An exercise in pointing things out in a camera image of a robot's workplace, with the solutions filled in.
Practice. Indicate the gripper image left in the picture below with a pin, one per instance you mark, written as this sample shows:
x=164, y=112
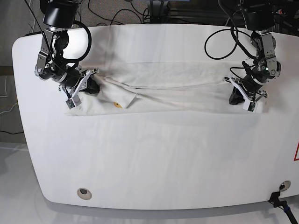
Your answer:
x=89, y=85

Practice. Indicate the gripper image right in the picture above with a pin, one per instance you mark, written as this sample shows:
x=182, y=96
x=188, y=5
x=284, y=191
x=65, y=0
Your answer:
x=249, y=87

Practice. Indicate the white printed T-shirt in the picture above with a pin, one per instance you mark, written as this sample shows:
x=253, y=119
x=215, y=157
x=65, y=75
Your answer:
x=159, y=87

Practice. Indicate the red triangle sticker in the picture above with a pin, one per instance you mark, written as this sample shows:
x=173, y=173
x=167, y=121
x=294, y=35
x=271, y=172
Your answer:
x=296, y=157

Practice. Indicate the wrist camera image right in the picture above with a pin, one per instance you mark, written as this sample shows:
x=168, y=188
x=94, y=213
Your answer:
x=250, y=106

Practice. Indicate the right table cable grommet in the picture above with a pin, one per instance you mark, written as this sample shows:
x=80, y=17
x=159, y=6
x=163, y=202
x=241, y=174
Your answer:
x=284, y=186

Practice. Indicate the table cable grommet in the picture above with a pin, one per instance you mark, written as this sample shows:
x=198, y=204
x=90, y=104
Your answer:
x=84, y=194
x=284, y=186

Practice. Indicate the aluminium frame stand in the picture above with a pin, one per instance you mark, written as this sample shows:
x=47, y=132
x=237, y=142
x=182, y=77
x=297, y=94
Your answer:
x=158, y=10

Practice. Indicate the left table cable grommet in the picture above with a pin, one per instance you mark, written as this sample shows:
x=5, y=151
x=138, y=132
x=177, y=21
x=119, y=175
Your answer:
x=84, y=194

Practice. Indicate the black clamp with cable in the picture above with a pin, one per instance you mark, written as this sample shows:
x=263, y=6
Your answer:
x=275, y=201

